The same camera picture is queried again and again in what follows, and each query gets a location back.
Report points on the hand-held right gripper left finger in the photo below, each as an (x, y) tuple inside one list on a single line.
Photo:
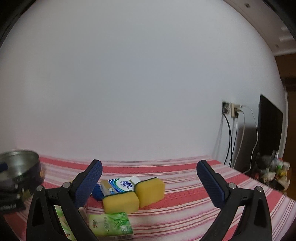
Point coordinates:
[(89, 183)]

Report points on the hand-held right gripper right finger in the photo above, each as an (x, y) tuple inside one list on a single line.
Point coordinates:
[(211, 185)]

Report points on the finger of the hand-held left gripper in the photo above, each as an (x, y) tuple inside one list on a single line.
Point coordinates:
[(2, 167), (19, 185)]

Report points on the round metal tin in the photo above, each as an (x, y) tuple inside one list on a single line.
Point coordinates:
[(20, 162)]

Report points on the white and blue tissue pack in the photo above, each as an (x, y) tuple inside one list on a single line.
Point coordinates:
[(122, 184)]

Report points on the yellow sponge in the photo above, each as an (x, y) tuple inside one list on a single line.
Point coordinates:
[(120, 204), (150, 191)]

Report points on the green tissue pack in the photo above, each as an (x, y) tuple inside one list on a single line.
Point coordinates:
[(111, 224), (61, 219)]

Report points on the blue cloth ball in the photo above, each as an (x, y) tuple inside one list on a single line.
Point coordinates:
[(97, 193)]

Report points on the red and white striped bedspread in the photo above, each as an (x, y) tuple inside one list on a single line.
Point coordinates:
[(185, 185)]

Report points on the group of bottles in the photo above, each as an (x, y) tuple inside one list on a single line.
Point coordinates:
[(275, 166)]

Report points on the black television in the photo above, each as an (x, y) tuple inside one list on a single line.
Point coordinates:
[(270, 129)]

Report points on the brown wooden furniture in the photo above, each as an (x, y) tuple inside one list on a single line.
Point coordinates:
[(288, 67)]

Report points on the white wall socket with plugs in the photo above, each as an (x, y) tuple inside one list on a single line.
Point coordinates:
[(235, 110)]

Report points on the dark wall socket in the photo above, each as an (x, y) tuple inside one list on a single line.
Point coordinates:
[(225, 107)]

